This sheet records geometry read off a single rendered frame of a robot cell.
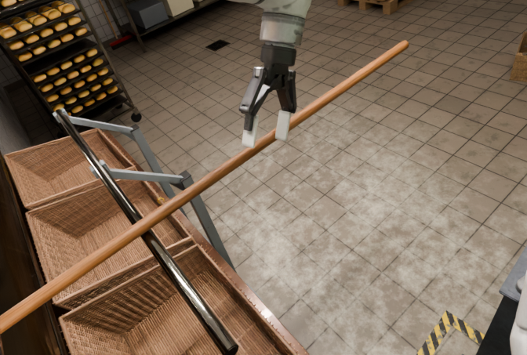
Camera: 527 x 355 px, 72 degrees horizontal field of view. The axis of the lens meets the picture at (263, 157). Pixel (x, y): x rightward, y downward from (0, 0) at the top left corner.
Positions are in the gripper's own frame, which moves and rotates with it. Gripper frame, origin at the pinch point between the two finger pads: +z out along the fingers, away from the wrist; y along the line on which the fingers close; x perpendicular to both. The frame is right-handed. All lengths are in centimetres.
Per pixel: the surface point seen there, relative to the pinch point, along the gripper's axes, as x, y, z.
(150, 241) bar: 15.1, -18.4, 25.8
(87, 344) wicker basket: 41, -17, 72
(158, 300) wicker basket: 43, 12, 74
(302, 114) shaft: 3.3, 22.6, -3.6
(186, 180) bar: 44, 22, 29
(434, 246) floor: -32, 134, 67
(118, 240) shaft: 19.4, -23.5, 25.6
